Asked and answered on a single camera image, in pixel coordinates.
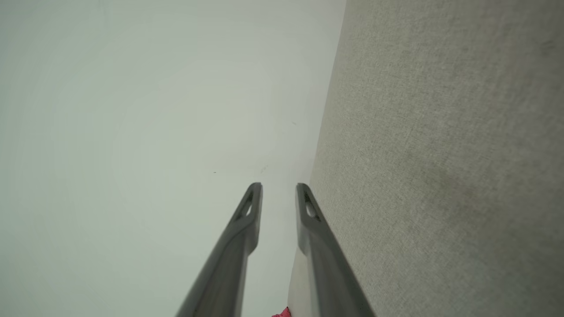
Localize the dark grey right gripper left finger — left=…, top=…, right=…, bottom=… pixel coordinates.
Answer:
left=175, top=183, right=263, bottom=317

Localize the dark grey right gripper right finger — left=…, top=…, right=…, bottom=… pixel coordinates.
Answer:
left=296, top=183, right=376, bottom=317

